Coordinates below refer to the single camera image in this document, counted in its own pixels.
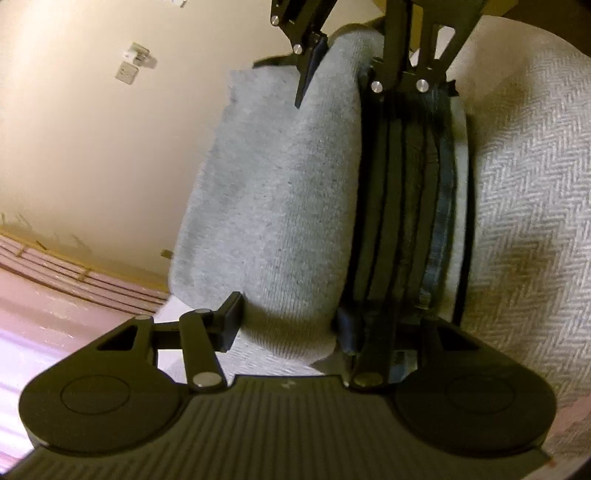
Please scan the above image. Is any white wall socket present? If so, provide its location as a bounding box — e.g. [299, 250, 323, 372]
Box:
[115, 60, 139, 85]

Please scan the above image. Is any grey herringbone blanket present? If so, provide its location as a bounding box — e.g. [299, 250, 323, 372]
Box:
[159, 16, 591, 418]

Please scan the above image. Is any grey sweater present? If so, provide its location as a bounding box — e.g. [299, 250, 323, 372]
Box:
[168, 23, 386, 365]

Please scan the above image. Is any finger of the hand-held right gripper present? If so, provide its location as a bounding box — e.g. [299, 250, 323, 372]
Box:
[369, 0, 483, 95]
[270, 0, 335, 109]

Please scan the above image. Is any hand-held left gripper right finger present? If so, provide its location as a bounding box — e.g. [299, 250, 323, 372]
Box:
[335, 308, 488, 388]

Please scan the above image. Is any pink curtain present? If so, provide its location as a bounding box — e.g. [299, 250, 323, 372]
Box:
[0, 233, 171, 448]

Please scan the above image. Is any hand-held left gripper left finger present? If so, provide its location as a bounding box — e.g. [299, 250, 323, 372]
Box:
[95, 292, 245, 394]

